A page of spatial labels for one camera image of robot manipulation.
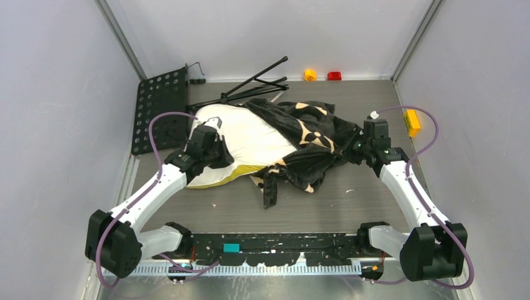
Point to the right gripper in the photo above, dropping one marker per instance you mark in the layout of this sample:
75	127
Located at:
357	159

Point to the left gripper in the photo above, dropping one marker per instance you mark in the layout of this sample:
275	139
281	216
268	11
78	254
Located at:
225	159

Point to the white pillow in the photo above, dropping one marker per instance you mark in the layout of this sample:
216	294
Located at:
252	143

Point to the black floral pillowcase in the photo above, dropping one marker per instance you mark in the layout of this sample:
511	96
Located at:
319	137

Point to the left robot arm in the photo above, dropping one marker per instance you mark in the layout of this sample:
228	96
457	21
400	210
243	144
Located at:
136	219

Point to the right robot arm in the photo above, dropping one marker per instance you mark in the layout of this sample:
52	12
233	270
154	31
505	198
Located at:
418	215

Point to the yellow toy block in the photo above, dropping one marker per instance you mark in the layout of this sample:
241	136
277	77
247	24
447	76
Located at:
412	122

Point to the black perforated music stand tray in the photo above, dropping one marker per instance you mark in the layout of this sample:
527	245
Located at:
164	93

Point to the red toy block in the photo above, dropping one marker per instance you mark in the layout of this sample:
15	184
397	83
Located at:
334	76

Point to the yellow round toy piece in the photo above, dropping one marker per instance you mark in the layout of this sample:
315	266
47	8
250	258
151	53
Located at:
310	75

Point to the teal block on base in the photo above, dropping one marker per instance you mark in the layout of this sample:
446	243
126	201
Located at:
231	248

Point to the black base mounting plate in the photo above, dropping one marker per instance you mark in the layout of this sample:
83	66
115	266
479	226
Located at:
318	249

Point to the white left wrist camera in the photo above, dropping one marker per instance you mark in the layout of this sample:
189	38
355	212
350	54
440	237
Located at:
213	122

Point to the aluminium rail frame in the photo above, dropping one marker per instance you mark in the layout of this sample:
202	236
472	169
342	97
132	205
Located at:
426	254

